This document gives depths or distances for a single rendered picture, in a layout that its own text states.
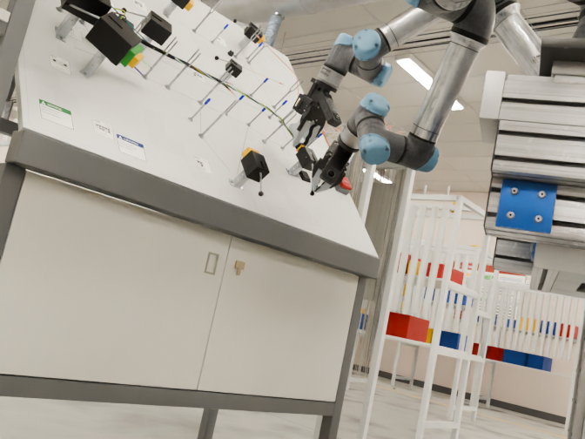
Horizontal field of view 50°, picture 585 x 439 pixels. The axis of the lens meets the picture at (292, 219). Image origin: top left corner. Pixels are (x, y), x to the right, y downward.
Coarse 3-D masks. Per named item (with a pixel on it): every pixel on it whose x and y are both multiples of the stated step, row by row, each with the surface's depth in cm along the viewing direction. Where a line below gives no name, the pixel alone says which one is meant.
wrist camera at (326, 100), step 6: (318, 96) 189; (324, 96) 188; (330, 96) 191; (324, 102) 187; (330, 102) 189; (324, 108) 187; (330, 108) 186; (324, 114) 187; (330, 114) 185; (336, 114) 186; (330, 120) 185; (336, 120) 185; (336, 126) 187
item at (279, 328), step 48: (240, 240) 165; (240, 288) 166; (288, 288) 178; (336, 288) 193; (240, 336) 166; (288, 336) 179; (336, 336) 194; (240, 384) 167; (288, 384) 180; (336, 384) 195
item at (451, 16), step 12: (408, 0) 147; (420, 0) 145; (432, 0) 143; (444, 0) 141; (456, 0) 139; (468, 0) 138; (576, 0) 112; (432, 12) 149; (444, 12) 148; (456, 12) 148; (468, 12) 148
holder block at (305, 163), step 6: (300, 150) 191; (306, 150) 190; (312, 150) 193; (300, 156) 191; (306, 156) 189; (312, 156) 190; (300, 162) 190; (306, 162) 189; (312, 162) 189; (306, 168) 191
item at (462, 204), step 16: (448, 192) 457; (464, 208) 474; (480, 208) 472; (448, 256) 442; (448, 272) 439; (480, 272) 483; (448, 288) 446; (464, 288) 459; (480, 288) 480; (432, 352) 432; (448, 352) 446; (464, 352) 470; (432, 368) 429; (464, 368) 472; (464, 384) 469; (416, 432) 425
